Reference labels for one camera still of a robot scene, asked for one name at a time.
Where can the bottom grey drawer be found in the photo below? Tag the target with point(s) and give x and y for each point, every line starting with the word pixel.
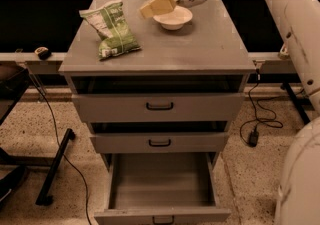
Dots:
pixel 161 189

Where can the small clear bottle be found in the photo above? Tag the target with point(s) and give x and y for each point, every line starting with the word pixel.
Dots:
pixel 283 53

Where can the top grey drawer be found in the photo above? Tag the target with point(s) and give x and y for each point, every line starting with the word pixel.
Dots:
pixel 157 107

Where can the white bowl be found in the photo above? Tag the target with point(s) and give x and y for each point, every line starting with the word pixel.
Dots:
pixel 174 20

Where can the grey drawer cabinet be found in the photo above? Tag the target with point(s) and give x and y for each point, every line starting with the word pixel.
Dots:
pixel 206 56

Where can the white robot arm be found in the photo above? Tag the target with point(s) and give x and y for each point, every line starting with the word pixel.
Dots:
pixel 298 22

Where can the middle grey drawer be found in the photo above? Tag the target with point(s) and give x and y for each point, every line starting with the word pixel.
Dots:
pixel 159 142

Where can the black tape measure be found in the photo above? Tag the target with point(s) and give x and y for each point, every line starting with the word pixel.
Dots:
pixel 42 53

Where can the black stand leg left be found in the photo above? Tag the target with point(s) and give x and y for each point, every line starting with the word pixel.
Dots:
pixel 43 198

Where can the black wheeled stand right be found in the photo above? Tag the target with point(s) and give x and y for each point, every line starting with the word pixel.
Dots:
pixel 297 104

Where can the green jalapeno chip bag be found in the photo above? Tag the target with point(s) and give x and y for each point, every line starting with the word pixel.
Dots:
pixel 112 28

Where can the grey drawer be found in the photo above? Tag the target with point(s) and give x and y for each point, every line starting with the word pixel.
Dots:
pixel 159 142
pixel 161 189
pixel 157 107

